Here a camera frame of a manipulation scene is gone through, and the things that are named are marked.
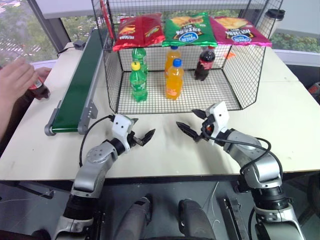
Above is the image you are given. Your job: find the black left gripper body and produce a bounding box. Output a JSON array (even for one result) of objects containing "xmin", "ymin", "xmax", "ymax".
[{"xmin": 126, "ymin": 132, "xmax": 138, "ymax": 148}]

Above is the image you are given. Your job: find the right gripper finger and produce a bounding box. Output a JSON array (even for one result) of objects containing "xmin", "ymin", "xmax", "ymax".
[
  {"xmin": 175, "ymin": 121, "xmax": 202, "ymax": 143},
  {"xmin": 191, "ymin": 108, "xmax": 208, "ymax": 121}
]

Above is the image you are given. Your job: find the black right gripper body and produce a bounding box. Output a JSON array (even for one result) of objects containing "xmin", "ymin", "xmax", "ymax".
[{"xmin": 199, "ymin": 114, "xmax": 217, "ymax": 138}]

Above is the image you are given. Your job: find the cola bottle red label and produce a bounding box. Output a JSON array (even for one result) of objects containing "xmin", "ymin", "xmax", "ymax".
[
  {"xmin": 194, "ymin": 45, "xmax": 217, "ymax": 82},
  {"xmin": 28, "ymin": 74, "xmax": 52, "ymax": 102}
]

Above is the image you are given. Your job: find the small orange object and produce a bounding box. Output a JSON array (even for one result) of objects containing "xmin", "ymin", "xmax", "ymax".
[{"xmin": 224, "ymin": 50, "xmax": 239, "ymax": 61}]

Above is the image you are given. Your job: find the green conveyor belt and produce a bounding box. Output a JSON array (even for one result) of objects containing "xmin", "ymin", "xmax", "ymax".
[{"xmin": 44, "ymin": 27, "xmax": 106, "ymax": 137}]

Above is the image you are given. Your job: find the person's bare hand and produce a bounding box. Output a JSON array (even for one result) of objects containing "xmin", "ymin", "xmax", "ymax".
[{"xmin": 0, "ymin": 58, "xmax": 52, "ymax": 111}]

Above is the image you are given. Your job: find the green soda bottle yellow cap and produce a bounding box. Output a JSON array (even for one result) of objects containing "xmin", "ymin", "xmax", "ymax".
[{"xmin": 128, "ymin": 61, "xmax": 149, "ymax": 103}]

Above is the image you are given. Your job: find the orange soda bottle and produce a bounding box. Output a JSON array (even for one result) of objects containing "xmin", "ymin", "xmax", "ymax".
[
  {"xmin": 165, "ymin": 58, "xmax": 185, "ymax": 101},
  {"xmin": 163, "ymin": 45, "xmax": 183, "ymax": 79}
]

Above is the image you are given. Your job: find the dark rounded robot leg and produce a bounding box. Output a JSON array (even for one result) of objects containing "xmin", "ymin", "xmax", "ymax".
[
  {"xmin": 113, "ymin": 193, "xmax": 154, "ymax": 240},
  {"xmin": 177, "ymin": 198, "xmax": 217, "ymax": 240}
]

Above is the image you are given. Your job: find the green chips bag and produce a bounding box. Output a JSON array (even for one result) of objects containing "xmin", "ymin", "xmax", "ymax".
[{"xmin": 161, "ymin": 11, "xmax": 219, "ymax": 48}]

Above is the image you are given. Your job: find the pink chips bag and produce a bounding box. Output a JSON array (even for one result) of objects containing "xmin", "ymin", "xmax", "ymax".
[{"xmin": 209, "ymin": 15, "xmax": 273, "ymax": 48}]

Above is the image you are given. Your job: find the red chips bag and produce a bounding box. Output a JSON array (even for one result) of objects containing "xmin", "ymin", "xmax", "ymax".
[{"xmin": 112, "ymin": 12, "xmax": 167, "ymax": 53}]

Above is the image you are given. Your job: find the black power adapter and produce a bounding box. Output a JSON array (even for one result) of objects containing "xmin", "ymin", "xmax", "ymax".
[{"xmin": 72, "ymin": 39, "xmax": 87, "ymax": 50}]

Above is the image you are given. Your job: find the red and black tool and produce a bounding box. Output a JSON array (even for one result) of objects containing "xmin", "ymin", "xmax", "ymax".
[{"xmin": 307, "ymin": 80, "xmax": 320, "ymax": 96}]

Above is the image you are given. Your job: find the white cup black lid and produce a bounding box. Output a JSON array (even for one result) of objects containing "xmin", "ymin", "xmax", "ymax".
[{"xmin": 255, "ymin": 8, "xmax": 286, "ymax": 40}]

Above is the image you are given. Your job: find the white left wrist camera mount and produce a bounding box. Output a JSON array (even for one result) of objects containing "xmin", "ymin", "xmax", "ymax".
[{"xmin": 111, "ymin": 114, "xmax": 134, "ymax": 152}]

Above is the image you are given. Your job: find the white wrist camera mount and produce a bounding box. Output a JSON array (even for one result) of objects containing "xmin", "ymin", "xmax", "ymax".
[
  {"xmin": 111, "ymin": 114, "xmax": 134, "ymax": 152},
  {"xmin": 204, "ymin": 100, "xmax": 230, "ymax": 146}
]

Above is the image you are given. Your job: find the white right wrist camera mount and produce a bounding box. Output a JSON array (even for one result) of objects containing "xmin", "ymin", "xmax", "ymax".
[{"xmin": 204, "ymin": 100, "xmax": 230, "ymax": 146}]

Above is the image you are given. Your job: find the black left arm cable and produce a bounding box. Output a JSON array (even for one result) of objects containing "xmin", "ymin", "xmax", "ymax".
[{"xmin": 78, "ymin": 114, "xmax": 116, "ymax": 168}]

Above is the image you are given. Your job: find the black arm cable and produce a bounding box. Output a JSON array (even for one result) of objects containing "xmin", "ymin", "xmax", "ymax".
[
  {"xmin": 78, "ymin": 114, "xmax": 116, "ymax": 168},
  {"xmin": 199, "ymin": 132, "xmax": 285, "ymax": 181}
]

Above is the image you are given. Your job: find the black wire mesh shelf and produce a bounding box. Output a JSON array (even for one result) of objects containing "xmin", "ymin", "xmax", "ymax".
[{"xmin": 90, "ymin": 0, "xmax": 276, "ymax": 115}]

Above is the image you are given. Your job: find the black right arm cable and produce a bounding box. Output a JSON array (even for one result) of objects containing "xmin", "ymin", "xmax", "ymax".
[{"xmin": 199, "ymin": 132, "xmax": 285, "ymax": 181}]

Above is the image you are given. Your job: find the black adapter cable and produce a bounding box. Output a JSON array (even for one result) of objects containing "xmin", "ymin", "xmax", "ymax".
[{"xmin": 56, "ymin": 44, "xmax": 76, "ymax": 59}]

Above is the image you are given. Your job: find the grey metal table bracket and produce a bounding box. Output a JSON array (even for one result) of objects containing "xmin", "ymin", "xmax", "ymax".
[{"xmin": 14, "ymin": 181, "xmax": 55, "ymax": 200}]

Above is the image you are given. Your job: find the grey window frame post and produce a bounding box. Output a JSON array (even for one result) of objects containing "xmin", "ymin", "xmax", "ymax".
[{"xmin": 31, "ymin": 0, "xmax": 74, "ymax": 60}]

